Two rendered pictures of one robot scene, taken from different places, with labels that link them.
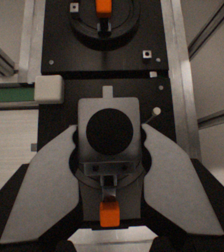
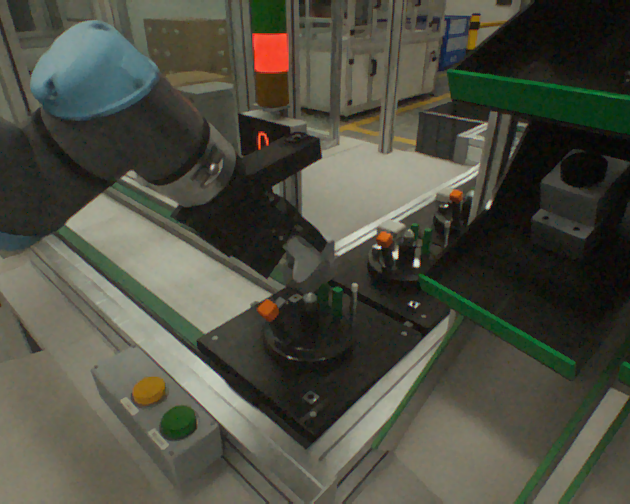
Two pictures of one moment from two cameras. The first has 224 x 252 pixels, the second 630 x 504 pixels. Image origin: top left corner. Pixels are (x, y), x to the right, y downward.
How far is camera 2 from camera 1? 0.52 m
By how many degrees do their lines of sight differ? 54
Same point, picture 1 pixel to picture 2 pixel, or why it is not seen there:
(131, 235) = (248, 414)
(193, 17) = not seen: hidden behind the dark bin
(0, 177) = (201, 319)
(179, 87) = (427, 350)
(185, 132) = (398, 388)
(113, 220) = (267, 308)
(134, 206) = (279, 389)
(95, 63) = (361, 288)
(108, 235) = (230, 396)
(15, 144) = (238, 308)
